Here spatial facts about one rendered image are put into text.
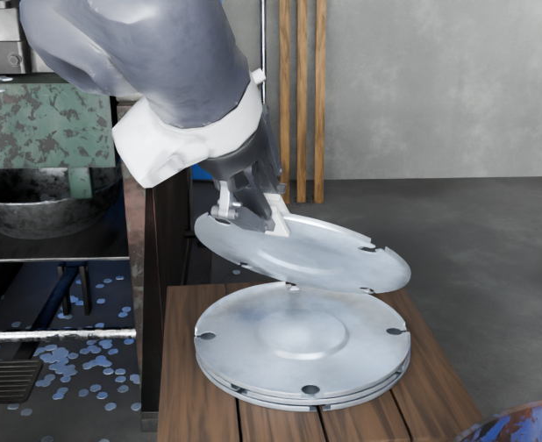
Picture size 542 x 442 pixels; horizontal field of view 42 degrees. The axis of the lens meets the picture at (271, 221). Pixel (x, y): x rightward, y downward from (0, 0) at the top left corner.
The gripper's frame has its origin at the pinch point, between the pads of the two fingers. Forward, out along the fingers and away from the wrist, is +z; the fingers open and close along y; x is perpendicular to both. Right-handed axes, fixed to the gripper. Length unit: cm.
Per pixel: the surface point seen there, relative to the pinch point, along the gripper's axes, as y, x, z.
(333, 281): 0.5, -3.3, 22.5
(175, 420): -24.0, 7.5, 7.6
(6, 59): 27, 58, 12
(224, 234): -0.1, 9.0, 8.9
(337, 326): -6.1, -5.4, 21.8
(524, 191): 95, -29, 175
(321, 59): 106, 41, 117
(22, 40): 30, 56, 11
